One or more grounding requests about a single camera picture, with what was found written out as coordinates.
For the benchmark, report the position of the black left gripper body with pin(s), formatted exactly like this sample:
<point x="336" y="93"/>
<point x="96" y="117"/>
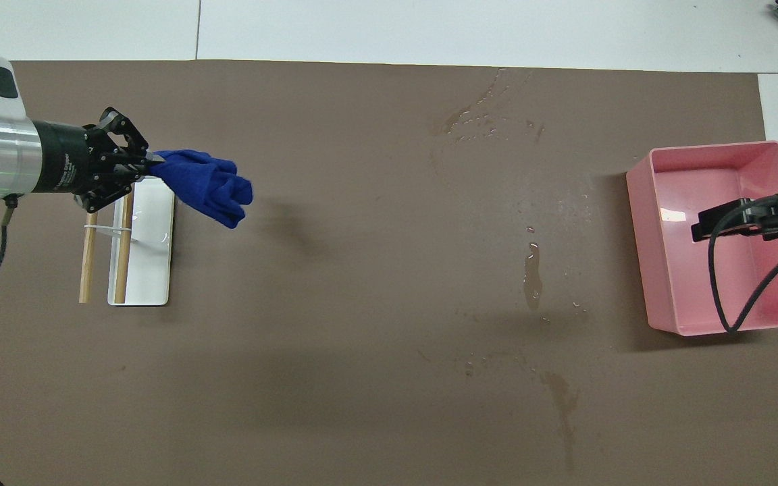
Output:
<point x="65" y="158"/>

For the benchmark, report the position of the blue towel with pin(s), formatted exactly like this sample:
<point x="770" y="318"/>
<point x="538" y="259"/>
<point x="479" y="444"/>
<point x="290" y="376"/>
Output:
<point x="206" y="185"/>

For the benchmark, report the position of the pink plastic bin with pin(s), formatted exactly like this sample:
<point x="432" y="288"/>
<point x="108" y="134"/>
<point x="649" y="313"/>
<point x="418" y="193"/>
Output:
<point x="699" y="283"/>

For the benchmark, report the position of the wooden rack rod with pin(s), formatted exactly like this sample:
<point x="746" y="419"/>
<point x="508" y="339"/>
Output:
<point x="121" y="270"/>
<point x="87" y="270"/>

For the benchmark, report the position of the brown table mat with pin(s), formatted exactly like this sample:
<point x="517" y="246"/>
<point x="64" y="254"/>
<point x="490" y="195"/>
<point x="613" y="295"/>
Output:
<point x="362" y="304"/>

